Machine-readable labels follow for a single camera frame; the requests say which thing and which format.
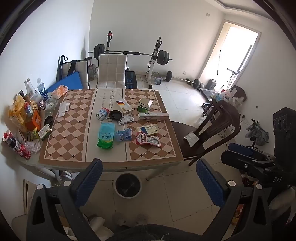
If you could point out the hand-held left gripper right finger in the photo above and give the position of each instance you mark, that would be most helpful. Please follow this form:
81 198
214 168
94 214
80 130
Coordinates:
209 183

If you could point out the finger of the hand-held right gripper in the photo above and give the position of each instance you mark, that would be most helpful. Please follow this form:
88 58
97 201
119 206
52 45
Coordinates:
246 165
241 148

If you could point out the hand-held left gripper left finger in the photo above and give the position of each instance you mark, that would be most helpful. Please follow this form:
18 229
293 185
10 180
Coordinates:
89 182

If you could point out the round trash bin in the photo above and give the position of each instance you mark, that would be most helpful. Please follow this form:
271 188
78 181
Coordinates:
128 185

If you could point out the red snack packet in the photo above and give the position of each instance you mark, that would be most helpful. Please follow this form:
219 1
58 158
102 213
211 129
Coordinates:
142 139

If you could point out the small milk carton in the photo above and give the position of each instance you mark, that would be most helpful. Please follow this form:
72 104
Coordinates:
103 114

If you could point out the blue white medicine box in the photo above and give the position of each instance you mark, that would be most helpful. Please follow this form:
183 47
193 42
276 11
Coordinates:
148 129

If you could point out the long white toothpaste box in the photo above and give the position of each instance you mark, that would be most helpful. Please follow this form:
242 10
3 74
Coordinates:
152 116

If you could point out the green white box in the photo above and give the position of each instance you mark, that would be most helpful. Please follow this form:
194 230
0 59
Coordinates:
143 107

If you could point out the person's right hand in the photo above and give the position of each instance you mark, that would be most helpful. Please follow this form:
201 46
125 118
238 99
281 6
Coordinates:
281 199

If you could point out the grey gloves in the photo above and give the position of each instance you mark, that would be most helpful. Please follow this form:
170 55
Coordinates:
257 133

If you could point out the red yellow snack box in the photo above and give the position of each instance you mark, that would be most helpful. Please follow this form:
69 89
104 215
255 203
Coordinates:
238 214

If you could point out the white foam roll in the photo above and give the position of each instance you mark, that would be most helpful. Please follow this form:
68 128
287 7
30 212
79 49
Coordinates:
98 223

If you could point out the white tissue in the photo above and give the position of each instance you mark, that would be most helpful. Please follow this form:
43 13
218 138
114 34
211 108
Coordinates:
191 138

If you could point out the green rice bag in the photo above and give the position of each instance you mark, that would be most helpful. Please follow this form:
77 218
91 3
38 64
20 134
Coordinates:
106 136

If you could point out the grey fuzzy slipper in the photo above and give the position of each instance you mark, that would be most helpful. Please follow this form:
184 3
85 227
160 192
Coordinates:
141 219
120 219

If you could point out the white plastic bags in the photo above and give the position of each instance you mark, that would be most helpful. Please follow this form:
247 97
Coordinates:
229 96

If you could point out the checkered dining table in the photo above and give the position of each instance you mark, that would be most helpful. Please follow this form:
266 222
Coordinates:
76 129

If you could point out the dark wooden chair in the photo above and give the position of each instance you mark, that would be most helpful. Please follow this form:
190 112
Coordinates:
185 132

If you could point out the blue plastic packet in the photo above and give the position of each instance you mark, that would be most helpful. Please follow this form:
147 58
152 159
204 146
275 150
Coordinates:
123 135

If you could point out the clear wrapper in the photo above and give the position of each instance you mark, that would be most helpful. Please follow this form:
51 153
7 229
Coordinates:
33 146

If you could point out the green white carton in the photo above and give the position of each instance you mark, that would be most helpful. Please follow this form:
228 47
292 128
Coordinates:
45 132

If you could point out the green snack packet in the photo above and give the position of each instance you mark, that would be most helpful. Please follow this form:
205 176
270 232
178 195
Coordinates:
34 134

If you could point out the silver foil packet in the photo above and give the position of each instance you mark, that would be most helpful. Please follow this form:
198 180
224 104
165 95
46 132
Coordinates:
126 119

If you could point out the red cola can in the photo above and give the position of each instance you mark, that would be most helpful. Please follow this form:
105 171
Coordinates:
23 150

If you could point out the black bowl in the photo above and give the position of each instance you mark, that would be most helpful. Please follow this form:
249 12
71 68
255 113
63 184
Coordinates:
48 120

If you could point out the person's dark fleece clothing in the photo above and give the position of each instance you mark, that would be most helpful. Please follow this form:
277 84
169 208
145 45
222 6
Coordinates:
150 233

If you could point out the white plastic wrapper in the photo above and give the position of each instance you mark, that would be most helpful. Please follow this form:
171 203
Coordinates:
63 109

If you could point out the floor barbell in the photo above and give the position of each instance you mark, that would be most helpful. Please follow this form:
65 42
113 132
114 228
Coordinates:
195 83

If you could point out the striped card box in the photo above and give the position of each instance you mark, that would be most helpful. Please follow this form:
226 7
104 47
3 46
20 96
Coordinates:
122 105

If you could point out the clear plastic bag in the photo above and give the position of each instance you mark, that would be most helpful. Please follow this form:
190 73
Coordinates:
49 105

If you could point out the dark cola bottle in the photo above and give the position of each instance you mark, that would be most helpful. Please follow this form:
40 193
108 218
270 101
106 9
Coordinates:
10 140

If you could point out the red blue small carton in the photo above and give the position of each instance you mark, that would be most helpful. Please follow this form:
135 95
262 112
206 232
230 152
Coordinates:
29 108

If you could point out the orange tissue box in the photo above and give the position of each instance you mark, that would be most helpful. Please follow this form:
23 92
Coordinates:
60 90

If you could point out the yellow snack bag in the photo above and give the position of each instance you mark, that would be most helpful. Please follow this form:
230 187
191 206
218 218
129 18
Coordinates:
17 111

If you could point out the blue foam mat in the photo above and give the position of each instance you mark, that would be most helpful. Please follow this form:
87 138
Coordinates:
69 81

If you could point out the blue label water bottle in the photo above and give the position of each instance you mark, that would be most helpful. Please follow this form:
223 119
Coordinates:
42 89

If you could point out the black bag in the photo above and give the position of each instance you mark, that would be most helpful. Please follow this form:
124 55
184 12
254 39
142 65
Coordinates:
130 78

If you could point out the clear glass bottle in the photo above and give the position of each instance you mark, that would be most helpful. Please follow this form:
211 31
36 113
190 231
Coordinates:
29 87

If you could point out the beige chair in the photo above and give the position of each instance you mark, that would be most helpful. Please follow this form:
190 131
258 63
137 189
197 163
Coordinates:
82 69

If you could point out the clear plastic jar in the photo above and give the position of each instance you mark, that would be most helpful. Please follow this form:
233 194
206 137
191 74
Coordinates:
91 68

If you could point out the black cloth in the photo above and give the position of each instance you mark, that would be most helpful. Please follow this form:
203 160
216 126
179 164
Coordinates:
72 67

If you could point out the white padded chair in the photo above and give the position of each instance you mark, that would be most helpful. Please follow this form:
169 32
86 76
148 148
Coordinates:
112 67

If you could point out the barbell with black plates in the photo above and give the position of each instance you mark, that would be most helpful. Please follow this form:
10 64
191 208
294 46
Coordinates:
163 56

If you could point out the weight bench rack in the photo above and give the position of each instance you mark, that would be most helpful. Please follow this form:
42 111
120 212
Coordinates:
153 62

